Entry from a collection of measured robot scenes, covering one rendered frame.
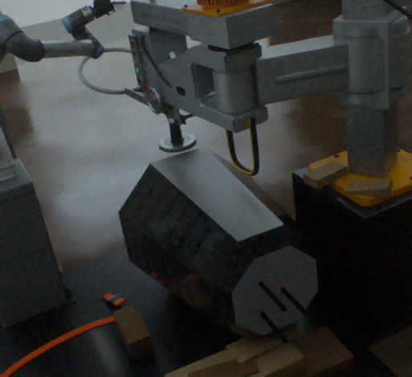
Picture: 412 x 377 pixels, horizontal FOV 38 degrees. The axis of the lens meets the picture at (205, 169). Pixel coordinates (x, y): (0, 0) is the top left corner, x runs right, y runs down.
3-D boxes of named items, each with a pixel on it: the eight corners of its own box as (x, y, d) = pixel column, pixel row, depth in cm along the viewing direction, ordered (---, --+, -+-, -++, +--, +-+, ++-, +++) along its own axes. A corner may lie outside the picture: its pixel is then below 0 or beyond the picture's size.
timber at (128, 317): (117, 328, 334) (113, 311, 329) (137, 320, 338) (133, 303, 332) (133, 361, 309) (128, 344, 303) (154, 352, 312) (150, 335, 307)
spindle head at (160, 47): (213, 109, 316) (201, 26, 296) (178, 122, 306) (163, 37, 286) (178, 95, 344) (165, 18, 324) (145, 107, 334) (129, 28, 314)
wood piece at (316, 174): (332, 169, 305) (332, 160, 302) (347, 175, 297) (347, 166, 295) (303, 183, 296) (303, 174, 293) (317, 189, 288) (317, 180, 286)
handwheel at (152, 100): (177, 112, 312) (172, 85, 305) (161, 118, 307) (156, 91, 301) (163, 105, 323) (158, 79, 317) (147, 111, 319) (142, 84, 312)
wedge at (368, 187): (392, 187, 280) (392, 178, 278) (387, 198, 272) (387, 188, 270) (349, 182, 289) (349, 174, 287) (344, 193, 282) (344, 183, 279)
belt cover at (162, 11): (277, 43, 253) (273, 3, 245) (229, 59, 242) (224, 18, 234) (165, 19, 328) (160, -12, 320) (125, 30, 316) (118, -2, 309)
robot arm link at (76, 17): (62, 23, 327) (57, 16, 317) (82, 13, 327) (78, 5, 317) (70, 38, 325) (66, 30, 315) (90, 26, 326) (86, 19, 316)
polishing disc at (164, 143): (163, 153, 330) (162, 151, 329) (155, 140, 348) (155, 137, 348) (199, 144, 334) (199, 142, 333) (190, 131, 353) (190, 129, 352)
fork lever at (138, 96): (209, 116, 319) (208, 107, 317) (179, 127, 310) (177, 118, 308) (147, 87, 372) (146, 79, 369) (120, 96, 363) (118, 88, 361)
